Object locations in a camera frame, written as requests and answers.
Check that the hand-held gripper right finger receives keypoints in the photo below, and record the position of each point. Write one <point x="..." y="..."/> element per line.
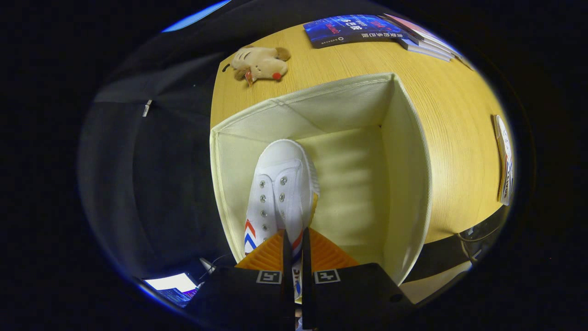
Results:
<point x="307" y="285"/>

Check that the laptop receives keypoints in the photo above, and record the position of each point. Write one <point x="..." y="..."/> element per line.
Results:
<point x="172" y="284"/>

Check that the white clip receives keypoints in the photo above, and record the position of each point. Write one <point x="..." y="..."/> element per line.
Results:
<point x="147" y="108"/>

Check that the pink book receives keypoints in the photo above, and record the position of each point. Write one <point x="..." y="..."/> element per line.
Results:
<point x="422" y="31"/>

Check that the dark blue book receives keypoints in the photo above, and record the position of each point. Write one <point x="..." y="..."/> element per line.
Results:
<point x="353" y="30"/>

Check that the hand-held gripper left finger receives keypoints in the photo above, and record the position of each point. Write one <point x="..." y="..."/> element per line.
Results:
<point x="288" y="285"/>

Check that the brown plush toy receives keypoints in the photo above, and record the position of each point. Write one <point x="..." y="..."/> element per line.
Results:
<point x="260" y="63"/>

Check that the pale blue book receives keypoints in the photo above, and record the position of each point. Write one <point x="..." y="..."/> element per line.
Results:
<point x="425" y="51"/>

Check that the white canvas shoe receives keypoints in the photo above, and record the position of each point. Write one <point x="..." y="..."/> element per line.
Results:
<point x="504" y="161"/>
<point x="285" y="174"/>

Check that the beige fabric storage box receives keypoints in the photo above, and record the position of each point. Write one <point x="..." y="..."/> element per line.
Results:
<point x="358" y="184"/>

